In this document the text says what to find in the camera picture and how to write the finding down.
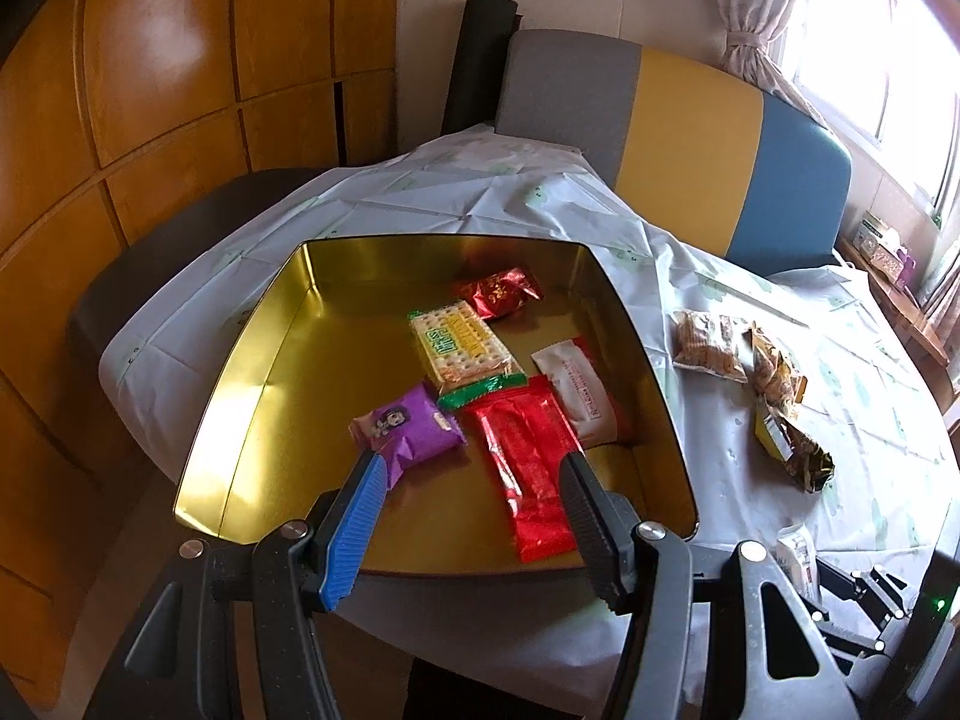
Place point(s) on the patterned tissue box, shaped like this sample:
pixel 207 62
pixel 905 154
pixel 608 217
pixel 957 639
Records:
pixel 889 259

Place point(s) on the clear nut packet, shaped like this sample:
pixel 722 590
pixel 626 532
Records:
pixel 709 345

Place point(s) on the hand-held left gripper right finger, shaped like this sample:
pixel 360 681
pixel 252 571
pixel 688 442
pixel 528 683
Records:
pixel 592 532

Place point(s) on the purple container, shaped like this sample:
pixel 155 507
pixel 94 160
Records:
pixel 906 264

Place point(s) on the cracker packet with green ends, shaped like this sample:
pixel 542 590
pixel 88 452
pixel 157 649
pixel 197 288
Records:
pixel 457 341

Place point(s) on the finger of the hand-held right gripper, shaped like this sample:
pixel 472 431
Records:
pixel 855 645
pixel 870 586

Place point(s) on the wooden wardrobe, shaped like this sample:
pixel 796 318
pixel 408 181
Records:
pixel 165 90

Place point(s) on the dark brown chair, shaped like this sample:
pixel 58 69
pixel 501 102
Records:
pixel 165 262

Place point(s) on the grey yellow blue chair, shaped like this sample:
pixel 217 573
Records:
pixel 697 135

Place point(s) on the small red gold-print packet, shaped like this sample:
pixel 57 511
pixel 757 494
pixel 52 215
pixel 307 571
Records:
pixel 499 292

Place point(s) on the purple snack packet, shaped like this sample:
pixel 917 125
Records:
pixel 420 427

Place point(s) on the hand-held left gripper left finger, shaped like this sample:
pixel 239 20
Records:
pixel 352 532

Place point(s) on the long red snack packet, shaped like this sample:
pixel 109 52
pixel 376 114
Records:
pixel 525 457

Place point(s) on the gold-lined maroon tin box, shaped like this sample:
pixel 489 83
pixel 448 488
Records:
pixel 322 360

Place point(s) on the tied floral curtain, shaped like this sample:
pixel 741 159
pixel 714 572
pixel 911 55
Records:
pixel 757 7

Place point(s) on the wooden side table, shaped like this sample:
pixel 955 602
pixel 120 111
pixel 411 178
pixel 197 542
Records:
pixel 900 307

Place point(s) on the small grey box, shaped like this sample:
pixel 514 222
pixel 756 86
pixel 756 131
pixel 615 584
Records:
pixel 876 231

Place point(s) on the hanging floral curtain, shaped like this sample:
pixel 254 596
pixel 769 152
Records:
pixel 943 285

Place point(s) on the white and red snack packet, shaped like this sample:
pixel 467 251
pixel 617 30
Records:
pixel 581 390

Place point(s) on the window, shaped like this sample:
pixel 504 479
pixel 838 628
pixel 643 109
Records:
pixel 885 52

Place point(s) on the black rolled mat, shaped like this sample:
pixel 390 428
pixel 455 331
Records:
pixel 480 67

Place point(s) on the white tablecloth with green clouds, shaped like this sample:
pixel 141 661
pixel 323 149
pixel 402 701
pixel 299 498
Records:
pixel 465 187

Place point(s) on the yellow-edged seed packet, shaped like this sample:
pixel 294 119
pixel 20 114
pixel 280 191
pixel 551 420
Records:
pixel 806 457

